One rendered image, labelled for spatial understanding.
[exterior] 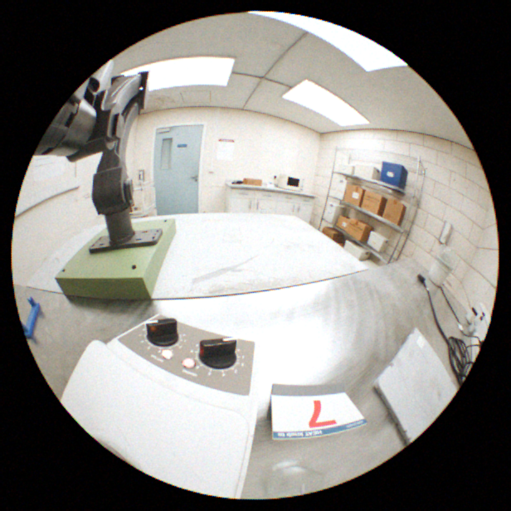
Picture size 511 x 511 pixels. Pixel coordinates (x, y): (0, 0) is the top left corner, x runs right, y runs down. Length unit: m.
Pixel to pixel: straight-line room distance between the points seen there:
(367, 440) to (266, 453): 0.12
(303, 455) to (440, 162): 2.56
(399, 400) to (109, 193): 0.54
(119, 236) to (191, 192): 2.63
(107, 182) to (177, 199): 2.71
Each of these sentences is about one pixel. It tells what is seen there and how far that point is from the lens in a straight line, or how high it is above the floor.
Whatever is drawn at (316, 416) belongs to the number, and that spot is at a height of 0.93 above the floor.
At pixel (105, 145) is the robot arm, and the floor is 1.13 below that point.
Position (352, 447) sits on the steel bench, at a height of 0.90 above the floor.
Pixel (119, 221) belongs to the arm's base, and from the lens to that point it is 0.34.
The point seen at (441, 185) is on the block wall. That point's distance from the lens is 2.40.
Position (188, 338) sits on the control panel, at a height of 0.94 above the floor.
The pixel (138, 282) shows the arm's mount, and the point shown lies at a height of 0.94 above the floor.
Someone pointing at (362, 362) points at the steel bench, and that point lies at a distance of 0.25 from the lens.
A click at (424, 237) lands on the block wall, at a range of 2.30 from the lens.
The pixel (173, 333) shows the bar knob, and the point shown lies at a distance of 0.15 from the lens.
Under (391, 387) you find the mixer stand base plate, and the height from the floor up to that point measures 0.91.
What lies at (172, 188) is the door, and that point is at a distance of 2.98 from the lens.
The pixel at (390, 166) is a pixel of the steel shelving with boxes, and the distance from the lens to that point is 2.25.
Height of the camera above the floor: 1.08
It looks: 31 degrees down
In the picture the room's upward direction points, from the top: 8 degrees clockwise
